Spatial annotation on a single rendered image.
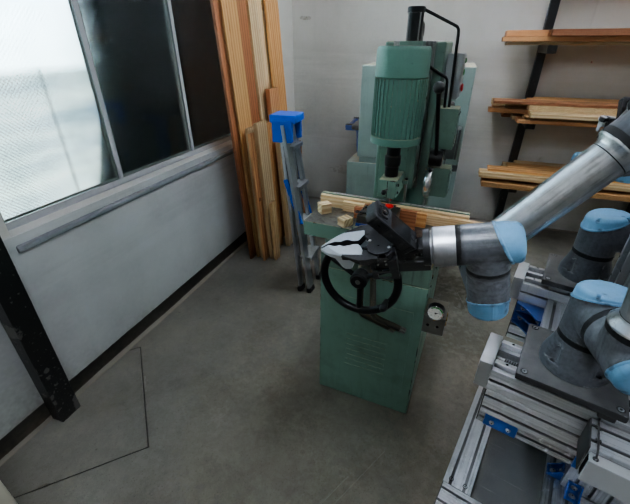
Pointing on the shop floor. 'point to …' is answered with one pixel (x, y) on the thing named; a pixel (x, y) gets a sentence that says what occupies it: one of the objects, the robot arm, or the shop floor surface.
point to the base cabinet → (372, 342)
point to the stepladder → (288, 123)
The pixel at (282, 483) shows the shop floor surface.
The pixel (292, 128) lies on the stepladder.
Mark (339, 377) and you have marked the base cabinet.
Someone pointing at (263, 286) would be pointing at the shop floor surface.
